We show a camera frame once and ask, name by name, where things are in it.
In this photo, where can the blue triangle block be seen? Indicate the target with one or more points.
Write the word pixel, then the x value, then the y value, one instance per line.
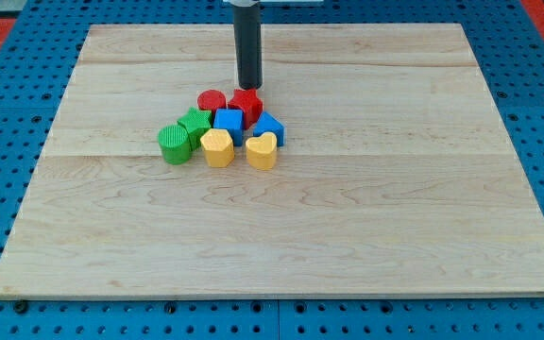
pixel 269 123

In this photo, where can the red star block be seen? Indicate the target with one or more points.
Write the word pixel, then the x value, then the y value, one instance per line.
pixel 248 102

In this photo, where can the red cylinder block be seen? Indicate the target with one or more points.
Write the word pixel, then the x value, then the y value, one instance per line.
pixel 211 100

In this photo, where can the green star block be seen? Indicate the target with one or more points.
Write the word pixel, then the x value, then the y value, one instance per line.
pixel 196 122

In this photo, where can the yellow hexagon block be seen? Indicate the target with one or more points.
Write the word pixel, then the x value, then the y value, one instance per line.
pixel 218 148

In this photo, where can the green cylinder block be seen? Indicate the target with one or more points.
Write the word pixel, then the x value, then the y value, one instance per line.
pixel 174 144

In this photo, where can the light wooden board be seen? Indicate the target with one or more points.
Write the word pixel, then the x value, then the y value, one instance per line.
pixel 397 178

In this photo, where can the yellow heart block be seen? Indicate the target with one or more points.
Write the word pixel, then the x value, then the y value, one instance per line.
pixel 261 151

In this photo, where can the blue cube block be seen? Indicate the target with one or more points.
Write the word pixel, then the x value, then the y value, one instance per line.
pixel 232 121

